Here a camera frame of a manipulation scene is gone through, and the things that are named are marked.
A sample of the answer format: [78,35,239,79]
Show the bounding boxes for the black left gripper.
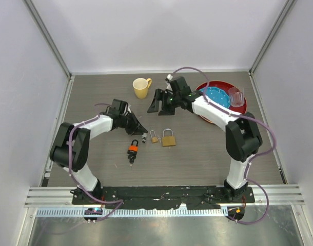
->
[120,111,147,136]

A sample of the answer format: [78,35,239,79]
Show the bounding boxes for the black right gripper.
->
[148,89,181,116]

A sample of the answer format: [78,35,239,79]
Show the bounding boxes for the small brass padlock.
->
[150,130,159,144]

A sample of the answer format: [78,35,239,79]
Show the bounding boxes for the orange black padlock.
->
[127,139,139,156]

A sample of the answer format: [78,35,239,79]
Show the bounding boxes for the large brass padlock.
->
[161,128,176,147]

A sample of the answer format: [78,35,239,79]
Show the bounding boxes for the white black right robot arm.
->
[147,76,262,202]

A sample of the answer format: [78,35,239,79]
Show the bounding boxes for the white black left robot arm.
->
[49,99,148,204]

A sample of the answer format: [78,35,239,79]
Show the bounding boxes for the yellow ceramic mug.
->
[132,78,152,99]

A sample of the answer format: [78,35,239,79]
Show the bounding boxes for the blue dotted dish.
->
[206,87,231,109]

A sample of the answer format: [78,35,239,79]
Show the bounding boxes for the clear drinking glass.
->
[228,87,245,107]

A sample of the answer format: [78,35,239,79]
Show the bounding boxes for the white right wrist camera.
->
[165,73,174,92]

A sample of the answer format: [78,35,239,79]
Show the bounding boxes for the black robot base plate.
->
[70,185,256,210]

